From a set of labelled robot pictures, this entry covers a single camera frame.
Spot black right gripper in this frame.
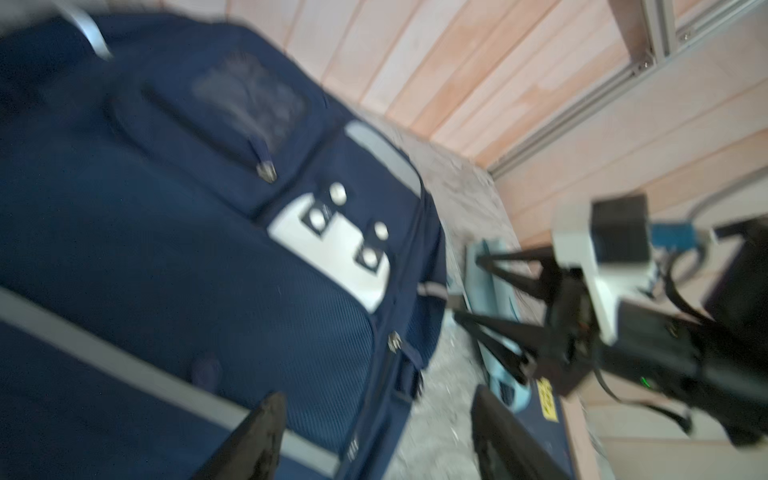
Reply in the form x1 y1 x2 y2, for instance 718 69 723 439
454 245 599 396

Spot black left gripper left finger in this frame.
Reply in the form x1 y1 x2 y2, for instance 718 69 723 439
193 392 286 480

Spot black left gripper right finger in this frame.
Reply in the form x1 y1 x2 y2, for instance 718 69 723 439
471 385 568 480

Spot navy blue notebook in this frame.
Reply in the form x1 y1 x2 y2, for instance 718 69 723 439
511 378 576 479

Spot navy blue student backpack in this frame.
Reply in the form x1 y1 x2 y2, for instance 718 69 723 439
1 13 447 479

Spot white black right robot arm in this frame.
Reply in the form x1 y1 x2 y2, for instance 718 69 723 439
455 216 767 448

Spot light blue pencil pouch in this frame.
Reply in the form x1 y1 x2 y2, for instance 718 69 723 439
464 239 531 414

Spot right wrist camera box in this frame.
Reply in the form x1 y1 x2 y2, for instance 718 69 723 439
551 193 658 345

